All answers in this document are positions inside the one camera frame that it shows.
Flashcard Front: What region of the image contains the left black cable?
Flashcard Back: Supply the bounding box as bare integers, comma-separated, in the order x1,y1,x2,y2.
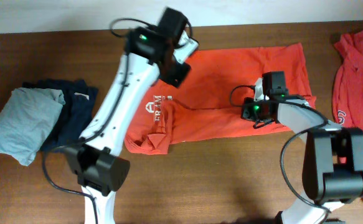
40,17,194,224

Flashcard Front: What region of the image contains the black cable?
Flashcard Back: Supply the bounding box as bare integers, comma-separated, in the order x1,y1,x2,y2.
229,84,331,218
40,17,194,224

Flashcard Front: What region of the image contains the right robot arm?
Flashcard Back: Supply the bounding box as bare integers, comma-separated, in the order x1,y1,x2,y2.
241,72,363,224

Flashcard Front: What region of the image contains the red crumpled shirt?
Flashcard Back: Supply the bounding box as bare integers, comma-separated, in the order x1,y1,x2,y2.
332,31,363,130

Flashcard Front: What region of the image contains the grey folded shirt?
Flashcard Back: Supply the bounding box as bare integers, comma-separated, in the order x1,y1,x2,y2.
0,88,65,166

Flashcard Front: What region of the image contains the right black cable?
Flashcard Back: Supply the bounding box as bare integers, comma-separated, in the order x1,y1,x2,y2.
229,84,331,218

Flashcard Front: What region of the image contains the orange FRAM t-shirt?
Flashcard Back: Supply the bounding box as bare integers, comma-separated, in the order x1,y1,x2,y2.
125,43,316,155

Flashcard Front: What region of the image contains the navy folded garment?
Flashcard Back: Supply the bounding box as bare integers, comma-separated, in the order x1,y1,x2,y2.
22,79,98,151

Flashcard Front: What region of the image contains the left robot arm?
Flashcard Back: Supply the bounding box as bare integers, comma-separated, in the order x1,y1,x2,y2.
63,27,199,223

